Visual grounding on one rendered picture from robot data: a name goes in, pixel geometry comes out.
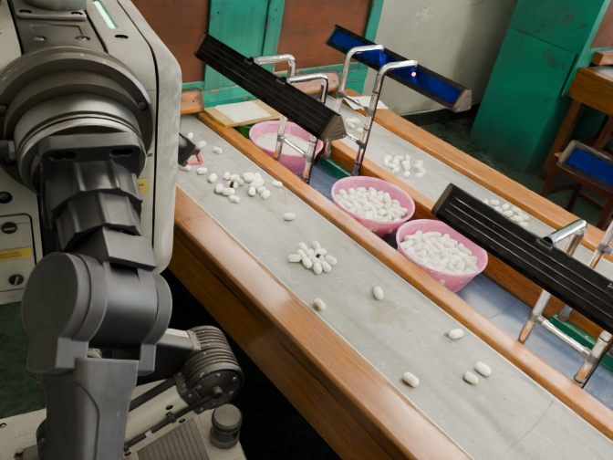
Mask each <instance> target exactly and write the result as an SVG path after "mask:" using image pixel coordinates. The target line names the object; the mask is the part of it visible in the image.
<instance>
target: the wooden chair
mask: <svg viewBox="0 0 613 460"><path fill-rule="evenodd" d="M612 130H613V113H612V114H611V116H610V118H609V119H608V122H607V123H606V125H605V127H604V129H603V131H602V132H601V133H600V135H599V137H598V139H597V142H596V144H595V146H594V147H593V148H592V149H594V150H596V151H598V152H602V153H604V154H606V155H607V156H609V157H611V158H613V155H611V154H609V153H607V152H605V151H602V149H603V147H604V145H605V143H606V141H607V140H608V137H609V135H610V133H611V132H612ZM562 153H563V152H558V153H555V155H554V158H555V159H556V161H555V163H554V165H553V167H552V169H551V172H550V173H549V175H548V177H547V179H546V181H545V185H544V187H543V189H542V191H541V193H540V194H539V195H540V196H542V197H544V198H545V199H546V198H547V196H548V195H549V194H551V193H559V192H563V191H566V190H571V189H575V190H574V192H573V194H572V196H571V198H570V200H569V203H568V205H567V207H566V210H567V211H568V212H569V213H571V214H572V213H573V211H574V209H575V207H576V204H577V201H578V199H579V197H580V198H581V199H583V200H585V201H586V202H588V203H589V204H591V205H593V206H595V207H596V208H597V209H598V210H600V211H601V212H602V214H601V216H600V217H599V219H598V221H597V224H596V226H595V227H596V228H598V229H600V230H601V231H603V232H604V231H607V230H608V227H609V225H610V224H608V225H607V223H608V220H609V219H610V217H611V218H613V194H612V193H609V192H607V191H605V190H603V189H601V188H600V187H598V186H596V185H594V184H593V183H590V182H588V181H586V180H584V179H582V178H580V177H579V176H577V175H575V174H573V173H571V172H569V171H567V170H565V169H563V168H561V167H560V166H558V165H556V163H557V160H558V159H559V158H560V156H561V155H562ZM561 172H562V173H564V174H566V175H567V176H569V177H570V178H572V179H574V180H575V181H577V183H571V184H568V185H563V186H559V187H555V188H553V186H554V184H555V182H556V179H557V178H558V176H559V174H560V173H561ZM585 186H586V188H588V189H590V190H591V191H593V192H594V193H597V194H598V195H600V196H602V197H603V198H605V199H606V200H608V202H607V204H606V206H604V205H602V204H600V203H599V202H597V201H595V200H594V199H592V198H591V197H589V196H587V195H586V194H584V193H582V191H583V189H584V187H585Z"/></svg>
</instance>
